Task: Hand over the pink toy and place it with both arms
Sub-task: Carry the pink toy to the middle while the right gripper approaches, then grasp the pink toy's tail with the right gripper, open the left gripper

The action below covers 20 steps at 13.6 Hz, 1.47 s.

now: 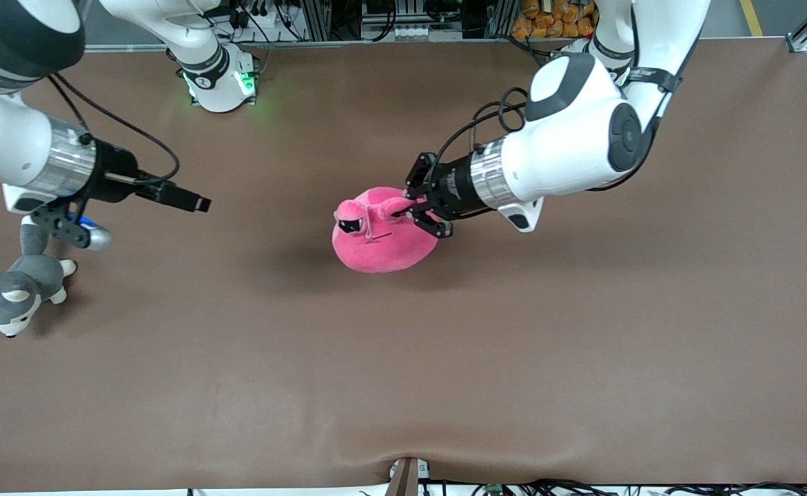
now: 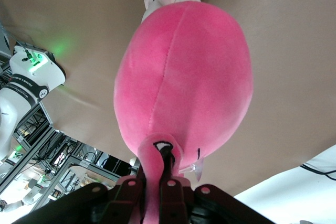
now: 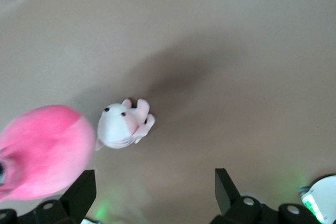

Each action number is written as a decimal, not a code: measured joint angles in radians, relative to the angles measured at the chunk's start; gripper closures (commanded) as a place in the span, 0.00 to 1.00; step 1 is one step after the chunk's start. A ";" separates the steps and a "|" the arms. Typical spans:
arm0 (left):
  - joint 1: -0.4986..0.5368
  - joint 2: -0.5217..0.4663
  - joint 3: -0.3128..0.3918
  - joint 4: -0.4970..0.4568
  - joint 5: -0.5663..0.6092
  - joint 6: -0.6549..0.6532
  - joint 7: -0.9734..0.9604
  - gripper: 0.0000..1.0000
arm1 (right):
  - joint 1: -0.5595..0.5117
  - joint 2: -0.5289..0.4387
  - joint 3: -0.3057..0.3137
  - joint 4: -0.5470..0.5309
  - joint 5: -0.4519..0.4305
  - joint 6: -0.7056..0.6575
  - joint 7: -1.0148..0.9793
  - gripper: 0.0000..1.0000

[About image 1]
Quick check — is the round hot pink plush toy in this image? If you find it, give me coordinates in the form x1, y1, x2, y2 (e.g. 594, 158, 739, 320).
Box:
332, 186, 440, 274

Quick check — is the grey white husky plush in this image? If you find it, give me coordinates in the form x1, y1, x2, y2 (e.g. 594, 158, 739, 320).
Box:
0, 222, 78, 338

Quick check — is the white power strip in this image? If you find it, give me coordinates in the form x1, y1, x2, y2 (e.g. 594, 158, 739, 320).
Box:
387, 25, 447, 41

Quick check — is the orange snack bags pile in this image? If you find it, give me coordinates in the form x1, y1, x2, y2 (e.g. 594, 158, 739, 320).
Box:
511, 0, 597, 39

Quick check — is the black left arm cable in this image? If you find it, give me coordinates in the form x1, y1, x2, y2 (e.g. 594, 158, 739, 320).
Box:
434, 86, 535, 173

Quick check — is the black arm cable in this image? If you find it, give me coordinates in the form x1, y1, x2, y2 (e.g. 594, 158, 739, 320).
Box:
434, 86, 535, 173
48, 72, 181, 187

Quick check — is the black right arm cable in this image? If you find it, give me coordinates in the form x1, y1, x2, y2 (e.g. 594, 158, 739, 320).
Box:
48, 72, 181, 187

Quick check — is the aluminium table edge rail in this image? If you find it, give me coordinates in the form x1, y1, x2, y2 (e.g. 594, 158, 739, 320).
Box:
85, 39, 562, 54

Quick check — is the black cable bundle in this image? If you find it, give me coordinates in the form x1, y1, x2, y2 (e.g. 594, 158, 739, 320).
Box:
438, 479, 807, 496

